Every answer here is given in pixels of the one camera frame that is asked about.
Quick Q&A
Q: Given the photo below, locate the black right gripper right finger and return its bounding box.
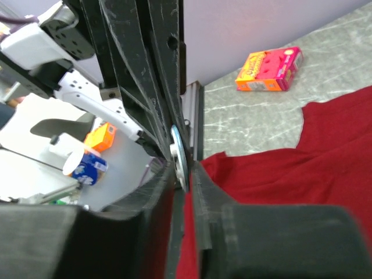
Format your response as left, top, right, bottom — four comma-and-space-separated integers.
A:
190, 162, 371, 278

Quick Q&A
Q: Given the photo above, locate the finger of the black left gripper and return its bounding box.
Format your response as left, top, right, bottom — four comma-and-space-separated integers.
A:
100, 1, 170, 159
147, 1, 191, 159

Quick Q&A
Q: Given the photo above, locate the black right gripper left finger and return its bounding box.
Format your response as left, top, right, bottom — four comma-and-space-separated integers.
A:
1, 163, 176, 278

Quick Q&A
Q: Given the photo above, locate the round white blue brooch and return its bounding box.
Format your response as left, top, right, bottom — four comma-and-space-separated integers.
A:
170, 125, 189, 192

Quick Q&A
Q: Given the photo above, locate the red t-shirt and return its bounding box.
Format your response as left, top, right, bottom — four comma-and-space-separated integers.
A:
176, 87, 371, 278

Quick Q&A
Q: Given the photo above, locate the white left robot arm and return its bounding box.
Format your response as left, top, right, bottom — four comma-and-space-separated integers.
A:
1, 1, 190, 160

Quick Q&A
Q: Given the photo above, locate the blue white tissue roll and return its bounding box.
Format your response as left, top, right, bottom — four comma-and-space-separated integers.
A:
62, 148, 108, 185

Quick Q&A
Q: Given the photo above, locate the orange box in background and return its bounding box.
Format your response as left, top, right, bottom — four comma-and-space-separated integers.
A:
84, 123, 117, 152

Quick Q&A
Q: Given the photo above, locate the pink orange sponge box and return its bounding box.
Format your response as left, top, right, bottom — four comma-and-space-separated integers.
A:
235, 46, 303, 91

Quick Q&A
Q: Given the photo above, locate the aluminium rail frame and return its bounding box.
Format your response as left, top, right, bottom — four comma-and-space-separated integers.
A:
181, 81, 205, 161

